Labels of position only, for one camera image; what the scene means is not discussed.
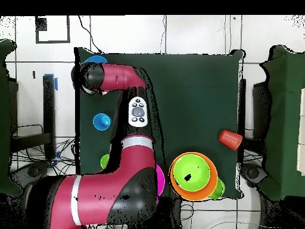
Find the light blue cup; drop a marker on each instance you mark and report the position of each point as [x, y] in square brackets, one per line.
[100, 121]

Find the large pink bowl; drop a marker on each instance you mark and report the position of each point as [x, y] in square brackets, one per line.
[160, 181]

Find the large green bowl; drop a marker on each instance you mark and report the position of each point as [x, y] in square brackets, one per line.
[190, 167]

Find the red-orange cup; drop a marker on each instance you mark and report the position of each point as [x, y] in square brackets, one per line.
[230, 139]

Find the large orange bowl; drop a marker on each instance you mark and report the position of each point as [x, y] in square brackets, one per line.
[212, 188]

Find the light blue bowl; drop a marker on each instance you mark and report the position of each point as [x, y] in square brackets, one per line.
[95, 59]

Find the small green bowl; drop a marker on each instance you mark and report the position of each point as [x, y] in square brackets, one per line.
[218, 190]

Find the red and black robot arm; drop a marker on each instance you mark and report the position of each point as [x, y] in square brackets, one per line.
[107, 190]

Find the dark green tablecloth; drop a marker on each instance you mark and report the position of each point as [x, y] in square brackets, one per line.
[190, 83]

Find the green cup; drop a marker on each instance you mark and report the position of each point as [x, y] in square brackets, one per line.
[104, 162]

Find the black upright bar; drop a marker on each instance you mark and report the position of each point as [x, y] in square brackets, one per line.
[242, 107]

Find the black stand base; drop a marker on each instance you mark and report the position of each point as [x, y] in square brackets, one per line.
[34, 171]
[253, 173]

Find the green covered side table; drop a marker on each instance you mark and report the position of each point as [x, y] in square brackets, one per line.
[286, 119]
[4, 119]

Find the white boxes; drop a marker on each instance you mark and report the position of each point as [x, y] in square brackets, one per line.
[302, 143]

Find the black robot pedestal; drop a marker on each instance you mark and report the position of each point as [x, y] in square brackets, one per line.
[171, 214]

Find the black L-shaped frame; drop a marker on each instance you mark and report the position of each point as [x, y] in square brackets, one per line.
[48, 107]

